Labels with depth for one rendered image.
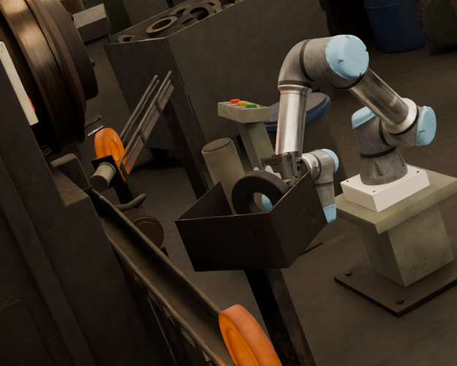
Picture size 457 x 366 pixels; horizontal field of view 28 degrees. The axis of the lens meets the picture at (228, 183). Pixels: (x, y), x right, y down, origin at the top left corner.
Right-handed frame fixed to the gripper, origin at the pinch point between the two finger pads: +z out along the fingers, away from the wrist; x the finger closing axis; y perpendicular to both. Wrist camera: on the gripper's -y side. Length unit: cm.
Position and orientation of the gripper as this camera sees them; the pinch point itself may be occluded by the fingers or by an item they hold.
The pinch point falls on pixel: (257, 190)
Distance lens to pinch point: 218.4
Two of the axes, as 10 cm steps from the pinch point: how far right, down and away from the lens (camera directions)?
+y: -1.7, -9.8, -0.7
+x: 8.0, -0.9, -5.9
